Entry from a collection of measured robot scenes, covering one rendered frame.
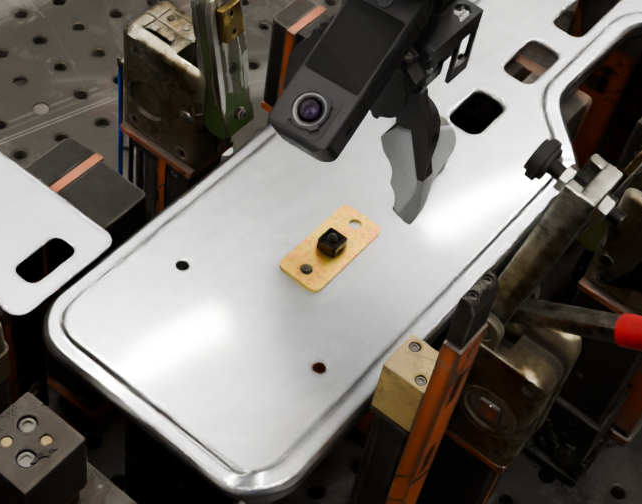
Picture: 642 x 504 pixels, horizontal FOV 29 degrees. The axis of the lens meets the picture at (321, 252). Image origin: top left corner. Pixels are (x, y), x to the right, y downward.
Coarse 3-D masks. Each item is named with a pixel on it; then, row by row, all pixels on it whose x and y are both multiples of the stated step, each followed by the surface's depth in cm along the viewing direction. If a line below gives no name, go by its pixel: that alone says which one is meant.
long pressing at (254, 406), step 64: (512, 0) 115; (576, 0) 117; (640, 0) 118; (448, 64) 109; (576, 64) 111; (384, 128) 104; (512, 128) 105; (192, 192) 97; (256, 192) 98; (320, 192) 98; (384, 192) 99; (448, 192) 100; (512, 192) 101; (128, 256) 92; (192, 256) 93; (256, 256) 94; (384, 256) 95; (448, 256) 96; (512, 256) 98; (64, 320) 88; (128, 320) 89; (192, 320) 90; (256, 320) 90; (320, 320) 91; (384, 320) 92; (448, 320) 92; (128, 384) 86; (192, 384) 86; (256, 384) 87; (320, 384) 88; (192, 448) 84; (256, 448) 84; (320, 448) 84
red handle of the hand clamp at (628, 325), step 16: (528, 304) 84; (544, 304) 83; (560, 304) 83; (512, 320) 85; (528, 320) 84; (544, 320) 83; (560, 320) 82; (576, 320) 81; (592, 320) 80; (608, 320) 80; (624, 320) 79; (640, 320) 78; (592, 336) 81; (608, 336) 80; (624, 336) 78; (640, 336) 77
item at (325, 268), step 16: (352, 208) 97; (336, 224) 96; (368, 224) 97; (304, 240) 95; (320, 240) 94; (352, 240) 96; (368, 240) 96; (288, 256) 94; (304, 256) 94; (320, 256) 94; (336, 256) 94; (352, 256) 95; (288, 272) 93; (320, 272) 93; (336, 272) 93; (320, 288) 92
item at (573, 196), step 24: (552, 144) 74; (528, 168) 74; (552, 168) 74; (576, 168) 74; (600, 168) 74; (576, 192) 72; (600, 192) 73; (552, 216) 75; (576, 216) 74; (600, 216) 74; (624, 216) 74; (528, 240) 77; (552, 240) 76; (528, 264) 79; (552, 264) 79; (504, 288) 82; (528, 288) 80; (504, 312) 83
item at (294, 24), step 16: (304, 0) 113; (288, 16) 112; (304, 16) 112; (320, 16) 112; (272, 32) 113; (288, 32) 111; (304, 32) 111; (272, 48) 114; (288, 48) 112; (272, 64) 115; (272, 80) 117; (272, 96) 118
